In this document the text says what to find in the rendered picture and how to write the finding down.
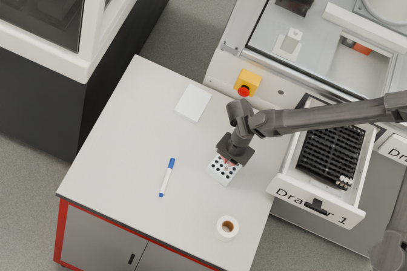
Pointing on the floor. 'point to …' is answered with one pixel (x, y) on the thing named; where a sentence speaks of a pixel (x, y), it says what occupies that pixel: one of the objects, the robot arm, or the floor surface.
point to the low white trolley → (102, 222)
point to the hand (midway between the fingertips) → (228, 163)
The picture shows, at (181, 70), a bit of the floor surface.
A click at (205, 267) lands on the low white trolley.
